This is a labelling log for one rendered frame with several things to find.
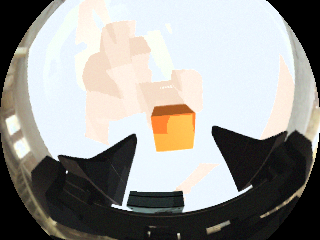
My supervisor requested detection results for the orange block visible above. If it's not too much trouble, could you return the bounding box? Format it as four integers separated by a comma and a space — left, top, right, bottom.
151, 103, 196, 152

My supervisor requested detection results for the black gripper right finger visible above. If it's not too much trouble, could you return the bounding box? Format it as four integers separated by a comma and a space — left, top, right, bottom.
211, 125, 288, 192

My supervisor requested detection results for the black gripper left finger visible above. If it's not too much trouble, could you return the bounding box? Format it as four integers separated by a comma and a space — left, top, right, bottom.
57, 133, 137, 207

